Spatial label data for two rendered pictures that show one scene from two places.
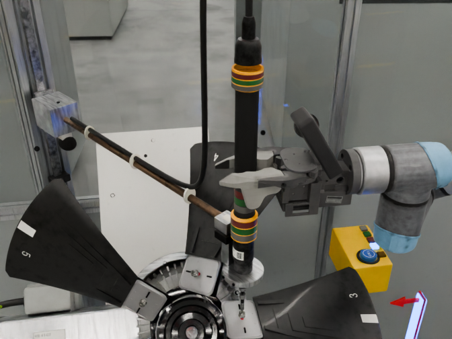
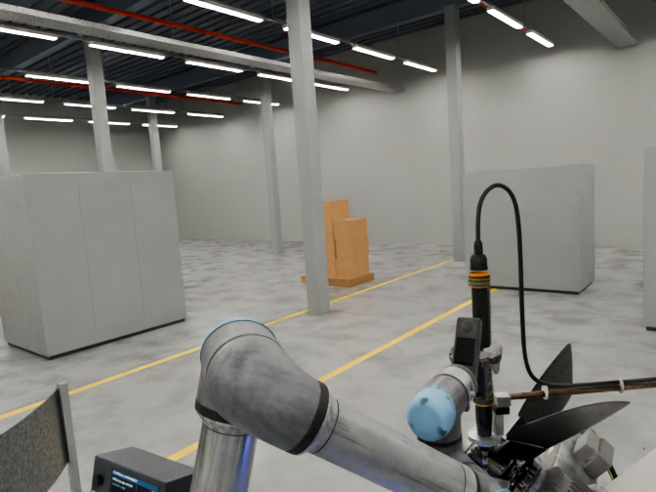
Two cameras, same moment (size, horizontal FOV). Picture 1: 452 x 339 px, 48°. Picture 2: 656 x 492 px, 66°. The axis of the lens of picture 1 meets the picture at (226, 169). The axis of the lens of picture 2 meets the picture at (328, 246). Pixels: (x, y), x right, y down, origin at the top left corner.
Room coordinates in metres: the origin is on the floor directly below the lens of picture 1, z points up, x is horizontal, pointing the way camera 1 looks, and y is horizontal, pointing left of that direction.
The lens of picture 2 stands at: (1.12, -1.01, 1.86)
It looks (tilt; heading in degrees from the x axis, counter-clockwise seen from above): 7 degrees down; 132
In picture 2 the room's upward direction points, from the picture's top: 4 degrees counter-clockwise
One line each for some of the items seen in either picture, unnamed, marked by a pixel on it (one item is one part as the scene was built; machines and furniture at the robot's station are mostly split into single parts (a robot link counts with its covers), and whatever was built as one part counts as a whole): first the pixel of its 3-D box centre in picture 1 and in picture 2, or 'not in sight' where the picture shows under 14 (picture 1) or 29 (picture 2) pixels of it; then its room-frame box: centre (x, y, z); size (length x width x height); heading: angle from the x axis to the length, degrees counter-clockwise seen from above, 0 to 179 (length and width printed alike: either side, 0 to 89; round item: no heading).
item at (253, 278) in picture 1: (239, 248); (488, 417); (0.66, -0.02, 1.34); 0.09 x 0.07 x 0.10; 44
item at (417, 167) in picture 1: (411, 168); (437, 408); (0.69, -0.30, 1.48); 0.11 x 0.08 x 0.09; 99
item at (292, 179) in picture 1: (283, 175); not in sight; (0.63, -0.08, 1.50); 0.09 x 0.05 x 0.02; 109
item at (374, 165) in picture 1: (364, 169); (454, 389); (0.69, -0.22, 1.48); 0.08 x 0.05 x 0.08; 9
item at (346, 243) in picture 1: (358, 260); not in sight; (1.00, -0.34, 1.02); 0.16 x 0.10 x 0.11; 9
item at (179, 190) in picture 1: (133, 162); (622, 387); (0.87, 0.18, 1.39); 0.54 x 0.01 x 0.01; 44
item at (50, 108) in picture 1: (55, 113); not in sight; (1.10, 0.40, 1.39); 0.10 x 0.07 x 0.08; 44
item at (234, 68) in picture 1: (247, 77); (478, 279); (0.65, -0.03, 1.65); 0.04 x 0.04 x 0.03
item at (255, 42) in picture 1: (245, 171); (481, 348); (0.65, -0.03, 1.50); 0.04 x 0.04 x 0.46
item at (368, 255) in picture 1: (368, 255); not in sight; (0.95, -0.35, 1.08); 0.04 x 0.04 x 0.02
